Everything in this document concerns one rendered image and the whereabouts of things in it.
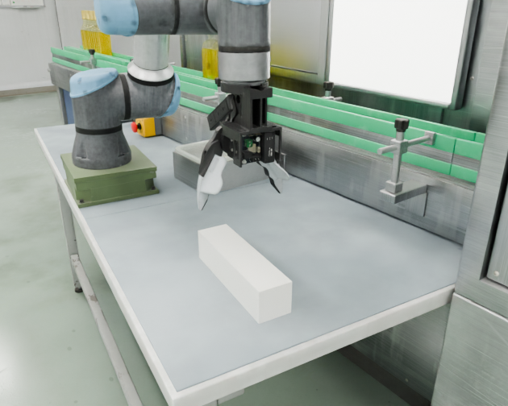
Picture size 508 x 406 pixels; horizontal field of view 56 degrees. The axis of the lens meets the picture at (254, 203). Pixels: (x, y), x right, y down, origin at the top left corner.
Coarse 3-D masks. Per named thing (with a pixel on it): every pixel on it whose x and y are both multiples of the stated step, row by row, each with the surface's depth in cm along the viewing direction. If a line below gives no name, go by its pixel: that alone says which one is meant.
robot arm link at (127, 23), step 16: (96, 0) 67; (112, 0) 65; (128, 0) 65; (144, 0) 66; (160, 0) 67; (176, 0) 68; (96, 16) 69; (112, 16) 65; (128, 16) 66; (144, 16) 67; (160, 16) 68; (176, 16) 69; (112, 32) 68; (128, 32) 68; (144, 32) 70; (160, 32) 71; (176, 32) 72
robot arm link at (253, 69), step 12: (228, 60) 66; (240, 60) 65; (252, 60) 66; (264, 60) 67; (228, 72) 67; (240, 72) 66; (252, 72) 66; (264, 72) 67; (240, 84) 67; (252, 84) 68
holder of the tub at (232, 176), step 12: (180, 156) 130; (180, 168) 132; (192, 168) 126; (228, 168) 126; (240, 168) 128; (252, 168) 131; (180, 180) 134; (192, 180) 128; (228, 180) 127; (240, 180) 130; (252, 180) 132
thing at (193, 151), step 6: (186, 144) 135; (192, 144) 136; (198, 144) 137; (204, 144) 138; (180, 150) 130; (186, 150) 135; (192, 150) 136; (198, 150) 137; (186, 156) 127; (192, 156) 125; (198, 156) 138; (222, 156) 143; (228, 156) 125; (198, 162) 122
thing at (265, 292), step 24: (216, 240) 88; (240, 240) 88; (216, 264) 87; (240, 264) 80; (264, 264) 80; (240, 288) 79; (264, 288) 74; (288, 288) 76; (264, 312) 75; (288, 312) 78
